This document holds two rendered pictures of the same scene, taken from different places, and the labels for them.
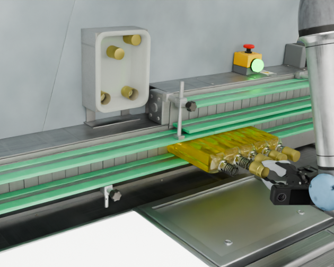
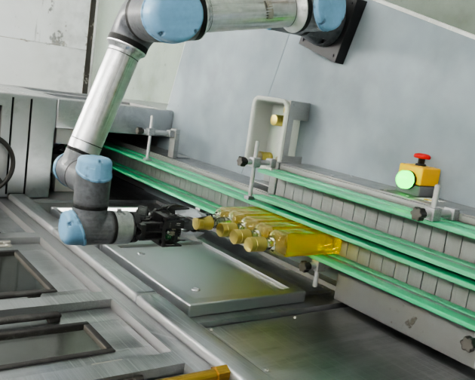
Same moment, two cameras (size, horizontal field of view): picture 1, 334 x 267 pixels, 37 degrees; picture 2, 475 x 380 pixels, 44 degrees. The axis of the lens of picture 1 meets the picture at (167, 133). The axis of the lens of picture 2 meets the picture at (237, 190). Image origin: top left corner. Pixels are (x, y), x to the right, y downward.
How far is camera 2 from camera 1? 2.17 m
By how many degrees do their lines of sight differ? 88
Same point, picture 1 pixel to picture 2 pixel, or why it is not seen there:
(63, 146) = (210, 173)
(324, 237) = (139, 287)
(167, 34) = (339, 118)
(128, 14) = (308, 92)
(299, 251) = (117, 272)
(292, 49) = not seen: outside the picture
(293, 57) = not seen: outside the picture
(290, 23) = not seen: outside the picture
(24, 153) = (195, 168)
